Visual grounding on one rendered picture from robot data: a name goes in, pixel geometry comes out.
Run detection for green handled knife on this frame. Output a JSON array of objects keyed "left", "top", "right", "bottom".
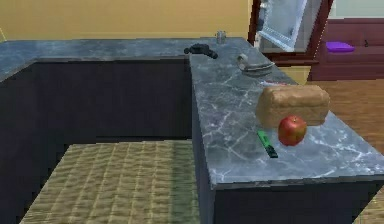
[{"left": 256, "top": 129, "right": 279, "bottom": 159}]

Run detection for brown bread loaf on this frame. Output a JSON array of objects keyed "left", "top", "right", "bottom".
[{"left": 255, "top": 84, "right": 331, "bottom": 129}]

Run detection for dark marble-top kitchen counter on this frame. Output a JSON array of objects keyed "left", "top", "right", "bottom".
[{"left": 0, "top": 36, "right": 384, "bottom": 224}]

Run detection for dark red framed window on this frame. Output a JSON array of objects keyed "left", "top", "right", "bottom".
[{"left": 247, "top": 0, "right": 334, "bottom": 64}]

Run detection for grey metal ladle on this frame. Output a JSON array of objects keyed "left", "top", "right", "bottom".
[{"left": 236, "top": 53, "right": 276, "bottom": 74}]

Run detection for grey metal cup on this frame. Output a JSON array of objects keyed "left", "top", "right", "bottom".
[{"left": 215, "top": 30, "right": 228, "bottom": 45}]

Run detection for red apple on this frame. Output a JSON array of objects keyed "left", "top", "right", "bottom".
[{"left": 277, "top": 115, "right": 308, "bottom": 147}]

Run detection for purple cushion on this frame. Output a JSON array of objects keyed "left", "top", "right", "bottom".
[{"left": 325, "top": 40, "right": 356, "bottom": 54}]

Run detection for dark purple sofa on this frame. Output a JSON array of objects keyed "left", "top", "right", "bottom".
[{"left": 307, "top": 18, "right": 384, "bottom": 82}]

